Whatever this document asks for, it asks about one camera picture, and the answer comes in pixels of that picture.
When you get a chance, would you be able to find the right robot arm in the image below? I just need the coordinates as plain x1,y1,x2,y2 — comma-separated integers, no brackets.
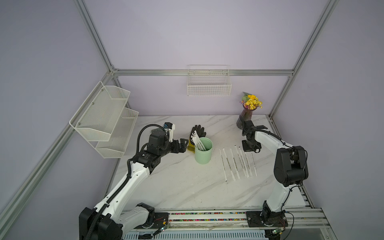
240,120,309,227

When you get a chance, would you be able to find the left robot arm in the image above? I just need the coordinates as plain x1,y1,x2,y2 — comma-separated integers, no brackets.
79,122,189,240

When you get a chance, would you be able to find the bundle of wrapped straws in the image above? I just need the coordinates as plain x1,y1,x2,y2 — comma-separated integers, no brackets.
191,131,207,152

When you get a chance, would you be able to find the green storage cup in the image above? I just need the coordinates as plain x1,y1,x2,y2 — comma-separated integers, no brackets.
195,137,214,165

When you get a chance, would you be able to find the black yellow work glove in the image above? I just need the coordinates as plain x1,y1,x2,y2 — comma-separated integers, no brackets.
187,125,207,152

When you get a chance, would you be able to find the purple glass vase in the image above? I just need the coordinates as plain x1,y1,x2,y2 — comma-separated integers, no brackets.
236,107,255,130

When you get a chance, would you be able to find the yellow flower bouquet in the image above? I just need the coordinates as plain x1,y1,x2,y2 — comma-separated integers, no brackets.
240,92,263,111

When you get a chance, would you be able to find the white two-tier mesh shelf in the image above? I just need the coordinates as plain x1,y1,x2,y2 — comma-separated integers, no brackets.
69,82,139,159

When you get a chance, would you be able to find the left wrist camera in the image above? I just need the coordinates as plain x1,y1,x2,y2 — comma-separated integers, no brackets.
163,122,175,143

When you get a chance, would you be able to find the white wire wall basket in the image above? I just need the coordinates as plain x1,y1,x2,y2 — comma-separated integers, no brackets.
187,65,232,97

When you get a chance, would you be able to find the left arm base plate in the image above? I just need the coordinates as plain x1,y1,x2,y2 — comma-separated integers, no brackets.
135,212,169,230

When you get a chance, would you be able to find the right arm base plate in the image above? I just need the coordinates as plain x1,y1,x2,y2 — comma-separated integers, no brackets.
246,211,288,228

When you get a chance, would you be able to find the aluminium front rail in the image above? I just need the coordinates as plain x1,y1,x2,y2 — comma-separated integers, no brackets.
154,208,331,231

